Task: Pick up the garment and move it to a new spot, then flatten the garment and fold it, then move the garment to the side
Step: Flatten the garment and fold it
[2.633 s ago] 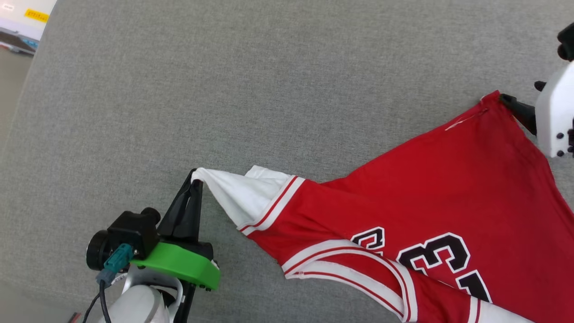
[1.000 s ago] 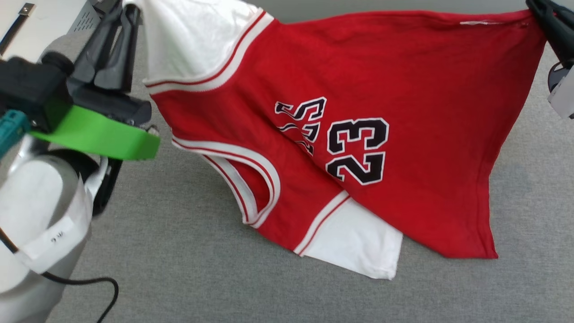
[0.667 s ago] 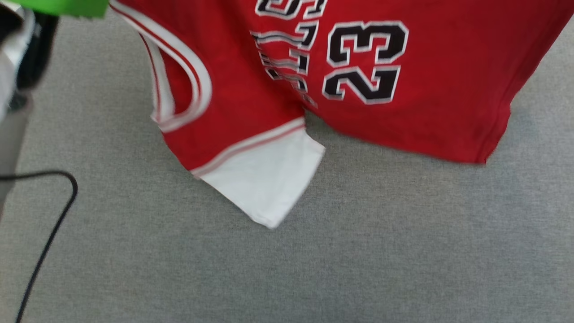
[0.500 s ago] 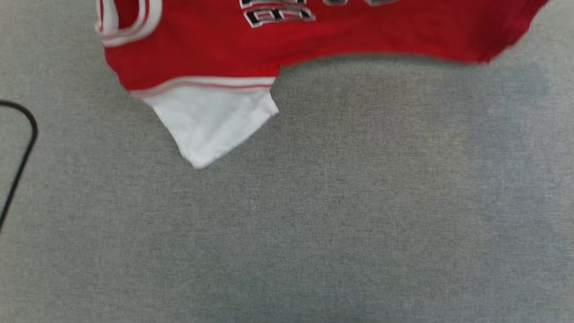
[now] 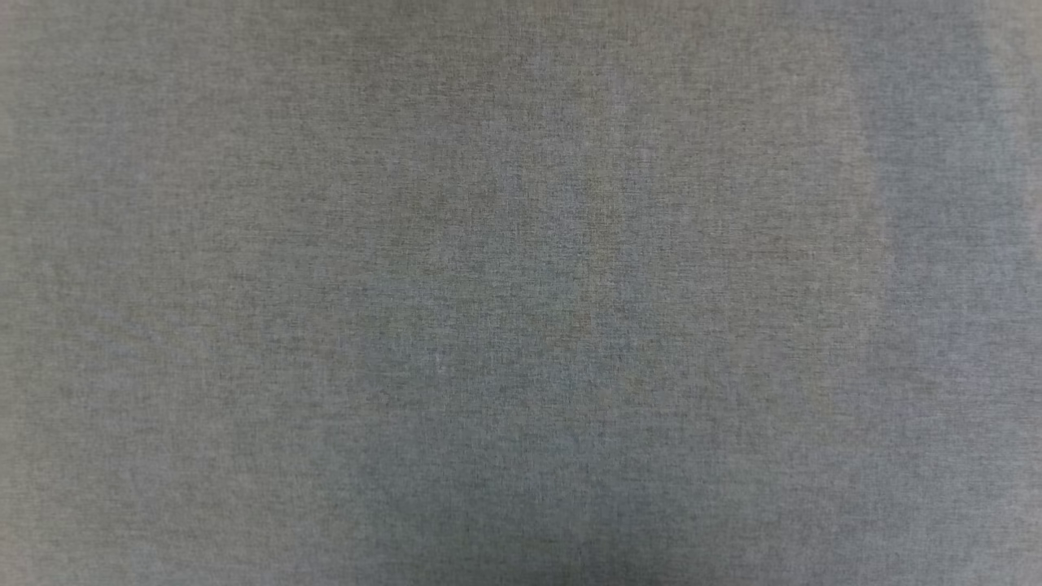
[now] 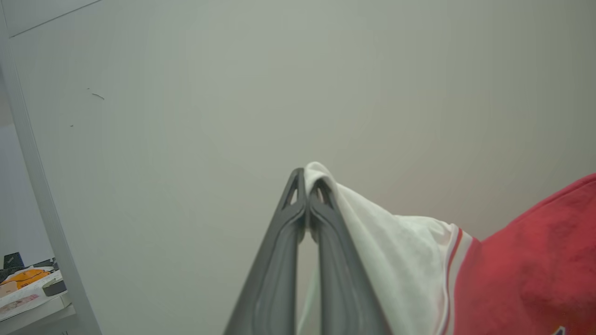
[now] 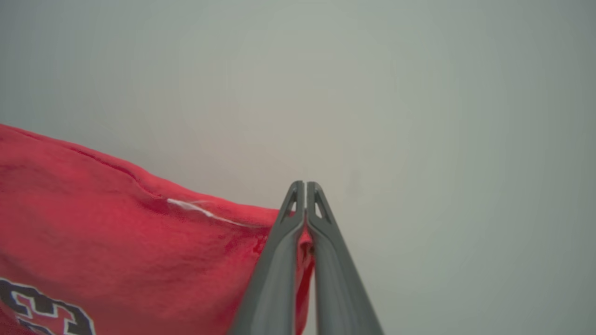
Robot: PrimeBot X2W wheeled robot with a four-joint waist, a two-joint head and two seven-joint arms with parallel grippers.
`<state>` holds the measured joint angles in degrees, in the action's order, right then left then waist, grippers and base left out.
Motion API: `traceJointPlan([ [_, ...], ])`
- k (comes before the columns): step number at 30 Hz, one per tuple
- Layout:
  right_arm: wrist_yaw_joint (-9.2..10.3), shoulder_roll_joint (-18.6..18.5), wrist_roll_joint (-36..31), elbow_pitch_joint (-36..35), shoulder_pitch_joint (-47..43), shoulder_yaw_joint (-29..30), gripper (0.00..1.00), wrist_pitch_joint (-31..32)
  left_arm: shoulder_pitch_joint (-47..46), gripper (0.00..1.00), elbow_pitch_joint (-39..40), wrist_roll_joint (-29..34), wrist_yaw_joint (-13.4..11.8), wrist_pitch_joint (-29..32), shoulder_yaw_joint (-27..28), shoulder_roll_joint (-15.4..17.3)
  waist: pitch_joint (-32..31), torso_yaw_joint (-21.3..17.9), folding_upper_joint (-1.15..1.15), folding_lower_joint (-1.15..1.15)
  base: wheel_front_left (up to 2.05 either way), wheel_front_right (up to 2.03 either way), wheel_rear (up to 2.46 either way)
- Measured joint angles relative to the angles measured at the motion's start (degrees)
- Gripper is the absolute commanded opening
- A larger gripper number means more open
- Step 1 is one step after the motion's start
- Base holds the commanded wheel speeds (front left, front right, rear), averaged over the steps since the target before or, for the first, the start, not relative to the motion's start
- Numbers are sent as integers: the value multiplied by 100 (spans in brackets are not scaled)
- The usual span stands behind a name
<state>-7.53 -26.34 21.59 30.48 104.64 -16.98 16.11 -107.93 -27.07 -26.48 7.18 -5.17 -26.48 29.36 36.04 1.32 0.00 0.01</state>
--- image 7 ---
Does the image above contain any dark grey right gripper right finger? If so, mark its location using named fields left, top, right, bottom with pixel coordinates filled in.
left=306, top=182, right=385, bottom=335

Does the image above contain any red and white sports garment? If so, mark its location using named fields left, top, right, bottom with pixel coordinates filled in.
left=0, top=123, right=315, bottom=335

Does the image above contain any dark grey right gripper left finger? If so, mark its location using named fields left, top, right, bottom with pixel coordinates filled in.
left=228, top=181, right=305, bottom=335

